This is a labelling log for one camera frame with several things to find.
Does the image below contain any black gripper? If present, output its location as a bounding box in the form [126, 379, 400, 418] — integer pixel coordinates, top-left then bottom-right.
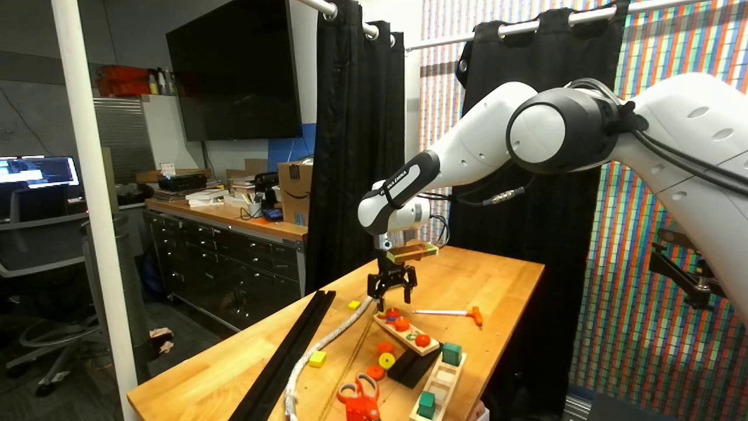
[366, 234, 418, 310]

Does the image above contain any round orange block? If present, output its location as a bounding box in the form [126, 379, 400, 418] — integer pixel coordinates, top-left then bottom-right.
[385, 309, 400, 322]

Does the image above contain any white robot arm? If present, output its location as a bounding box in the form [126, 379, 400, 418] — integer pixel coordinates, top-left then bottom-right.
[357, 72, 748, 317]

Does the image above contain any black block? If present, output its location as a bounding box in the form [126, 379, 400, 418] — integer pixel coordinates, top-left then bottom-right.
[388, 351, 438, 387]

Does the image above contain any green square block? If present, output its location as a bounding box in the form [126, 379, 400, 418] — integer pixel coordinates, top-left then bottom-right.
[441, 343, 463, 368]
[416, 390, 435, 418]

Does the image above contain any wooden peg board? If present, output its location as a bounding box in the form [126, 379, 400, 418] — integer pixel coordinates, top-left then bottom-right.
[373, 309, 440, 355]

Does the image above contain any yellow lego brick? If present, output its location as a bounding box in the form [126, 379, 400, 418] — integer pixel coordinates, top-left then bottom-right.
[309, 351, 328, 368]

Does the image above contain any cream wooden sorting tray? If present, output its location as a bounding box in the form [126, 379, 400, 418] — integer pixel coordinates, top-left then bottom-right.
[409, 351, 468, 421]

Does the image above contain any cardboard box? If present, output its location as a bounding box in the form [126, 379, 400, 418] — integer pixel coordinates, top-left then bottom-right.
[278, 161, 313, 225]

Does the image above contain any black drawer cabinet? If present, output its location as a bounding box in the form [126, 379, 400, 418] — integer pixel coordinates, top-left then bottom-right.
[144, 199, 306, 330]

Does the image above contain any black curtain right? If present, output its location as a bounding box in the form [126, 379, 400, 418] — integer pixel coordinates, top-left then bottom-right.
[449, 0, 626, 421]

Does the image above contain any black curtain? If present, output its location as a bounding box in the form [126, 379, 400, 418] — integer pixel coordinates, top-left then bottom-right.
[449, 0, 626, 421]
[306, 0, 404, 289]

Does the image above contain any black curtain left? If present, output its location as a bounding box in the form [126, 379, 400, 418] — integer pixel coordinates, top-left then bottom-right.
[306, 0, 404, 289]

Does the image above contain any computer monitor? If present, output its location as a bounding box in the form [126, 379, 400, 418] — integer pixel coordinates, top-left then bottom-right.
[0, 154, 80, 190]

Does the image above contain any white vertical pole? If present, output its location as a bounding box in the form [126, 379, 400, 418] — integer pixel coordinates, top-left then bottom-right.
[51, 0, 139, 421]

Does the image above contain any yellow ring block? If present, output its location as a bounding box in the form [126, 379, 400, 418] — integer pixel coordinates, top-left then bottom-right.
[376, 352, 398, 370]

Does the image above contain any orange handled hex key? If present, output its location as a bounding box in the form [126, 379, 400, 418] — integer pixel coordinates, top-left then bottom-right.
[414, 306, 485, 327]

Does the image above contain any white flexible cable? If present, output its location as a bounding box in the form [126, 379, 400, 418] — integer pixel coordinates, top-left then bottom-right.
[281, 293, 379, 421]

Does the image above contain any black rail bar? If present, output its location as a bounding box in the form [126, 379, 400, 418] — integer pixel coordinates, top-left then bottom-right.
[230, 289, 335, 421]

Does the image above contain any black wall monitor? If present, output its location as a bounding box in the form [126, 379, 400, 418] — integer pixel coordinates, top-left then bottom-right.
[167, 0, 302, 139]

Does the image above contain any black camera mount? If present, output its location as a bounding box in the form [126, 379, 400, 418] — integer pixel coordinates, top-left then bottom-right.
[650, 226, 722, 310]

